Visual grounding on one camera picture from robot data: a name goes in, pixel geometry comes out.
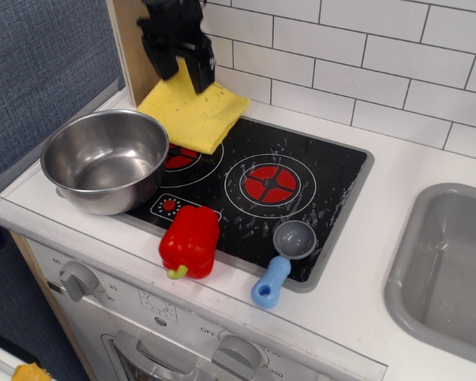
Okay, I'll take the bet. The black toy stovetop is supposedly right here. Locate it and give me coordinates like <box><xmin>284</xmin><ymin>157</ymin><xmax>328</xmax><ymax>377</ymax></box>
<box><xmin>123</xmin><ymin>118</ymin><xmax>374</xmax><ymax>293</ymax></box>

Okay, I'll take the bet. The grey oven door handle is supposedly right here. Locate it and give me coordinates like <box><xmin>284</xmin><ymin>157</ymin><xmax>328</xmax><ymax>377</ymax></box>
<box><xmin>113</xmin><ymin>331</ymin><xmax>213</xmax><ymax>380</ymax></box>

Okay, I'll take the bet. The metal bowl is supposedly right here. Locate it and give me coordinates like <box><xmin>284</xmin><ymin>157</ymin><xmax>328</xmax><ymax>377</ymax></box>
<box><xmin>40</xmin><ymin>110</ymin><xmax>169</xmax><ymax>215</ymax></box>

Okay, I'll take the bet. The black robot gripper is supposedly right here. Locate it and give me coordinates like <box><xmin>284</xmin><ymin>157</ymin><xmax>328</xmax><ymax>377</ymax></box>
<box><xmin>136</xmin><ymin>1</ymin><xmax>216</xmax><ymax>94</ymax></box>

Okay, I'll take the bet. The grey left oven knob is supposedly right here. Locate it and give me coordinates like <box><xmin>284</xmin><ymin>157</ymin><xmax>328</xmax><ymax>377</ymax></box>
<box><xmin>59</xmin><ymin>261</ymin><xmax>99</xmax><ymax>302</ymax></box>

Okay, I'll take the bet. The blue grey toy scoop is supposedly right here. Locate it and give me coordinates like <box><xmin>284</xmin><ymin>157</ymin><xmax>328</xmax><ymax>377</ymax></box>
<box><xmin>251</xmin><ymin>221</ymin><xmax>317</xmax><ymax>309</ymax></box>

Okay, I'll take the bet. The grey oven knob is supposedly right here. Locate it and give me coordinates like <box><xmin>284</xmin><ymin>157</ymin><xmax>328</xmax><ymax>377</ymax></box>
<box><xmin>211</xmin><ymin>335</ymin><xmax>263</xmax><ymax>380</ymax></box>
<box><xmin>59</xmin><ymin>261</ymin><xmax>99</xmax><ymax>302</ymax></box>

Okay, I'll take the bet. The grey toy sink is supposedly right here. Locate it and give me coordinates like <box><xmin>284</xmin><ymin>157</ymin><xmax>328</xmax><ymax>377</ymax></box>
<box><xmin>384</xmin><ymin>183</ymin><xmax>476</xmax><ymax>363</ymax></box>

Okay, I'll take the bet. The grey right oven knob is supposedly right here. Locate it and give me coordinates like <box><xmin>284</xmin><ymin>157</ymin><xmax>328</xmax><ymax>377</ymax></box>
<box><xmin>211</xmin><ymin>335</ymin><xmax>263</xmax><ymax>380</ymax></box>

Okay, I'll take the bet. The red toy bell pepper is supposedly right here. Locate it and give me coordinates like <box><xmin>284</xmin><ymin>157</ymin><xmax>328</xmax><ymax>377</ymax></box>
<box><xmin>159</xmin><ymin>206</ymin><xmax>220</xmax><ymax>279</ymax></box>

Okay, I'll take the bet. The white toy oven front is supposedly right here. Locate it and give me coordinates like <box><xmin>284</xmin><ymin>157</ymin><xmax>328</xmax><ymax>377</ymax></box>
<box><xmin>29</xmin><ymin>241</ymin><xmax>386</xmax><ymax>380</ymax></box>

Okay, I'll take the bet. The yellow towel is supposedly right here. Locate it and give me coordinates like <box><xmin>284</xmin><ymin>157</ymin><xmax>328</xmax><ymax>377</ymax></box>
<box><xmin>137</xmin><ymin>60</ymin><xmax>250</xmax><ymax>155</ymax></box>

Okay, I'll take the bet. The yellow black object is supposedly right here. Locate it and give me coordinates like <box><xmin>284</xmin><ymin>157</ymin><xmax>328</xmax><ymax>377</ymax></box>
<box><xmin>11</xmin><ymin>363</ymin><xmax>53</xmax><ymax>381</ymax></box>

